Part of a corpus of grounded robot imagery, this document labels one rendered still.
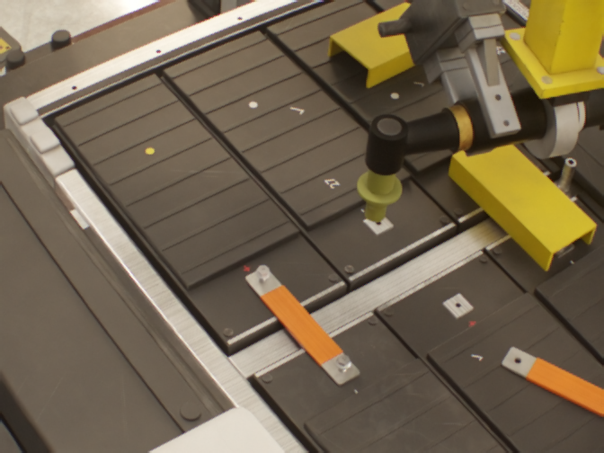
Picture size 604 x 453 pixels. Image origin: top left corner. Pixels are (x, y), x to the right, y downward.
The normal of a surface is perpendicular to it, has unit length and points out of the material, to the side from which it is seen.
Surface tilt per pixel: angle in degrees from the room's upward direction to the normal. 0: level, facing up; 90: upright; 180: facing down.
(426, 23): 90
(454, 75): 30
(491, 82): 60
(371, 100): 0
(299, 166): 0
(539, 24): 90
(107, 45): 0
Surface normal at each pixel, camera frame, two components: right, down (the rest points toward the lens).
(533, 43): -0.93, 0.22
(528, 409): 0.08, -0.66
